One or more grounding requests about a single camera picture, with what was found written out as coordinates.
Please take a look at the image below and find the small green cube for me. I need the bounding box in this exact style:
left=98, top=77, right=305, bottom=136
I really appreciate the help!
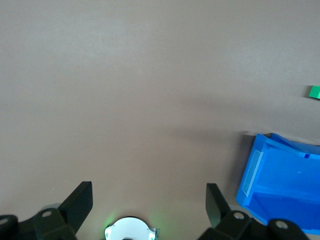
left=307, top=85, right=320, bottom=100

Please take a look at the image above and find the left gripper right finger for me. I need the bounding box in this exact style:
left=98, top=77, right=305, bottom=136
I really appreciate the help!
left=197, top=183, right=311, bottom=240

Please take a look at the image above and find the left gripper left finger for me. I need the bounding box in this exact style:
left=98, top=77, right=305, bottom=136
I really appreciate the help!
left=0, top=181, right=94, bottom=240

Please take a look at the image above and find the blue plastic storage bin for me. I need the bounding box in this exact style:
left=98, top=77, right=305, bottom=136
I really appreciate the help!
left=235, top=132, right=320, bottom=236

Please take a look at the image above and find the brown table mat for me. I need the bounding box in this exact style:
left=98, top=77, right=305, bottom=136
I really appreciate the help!
left=0, top=0, right=320, bottom=240

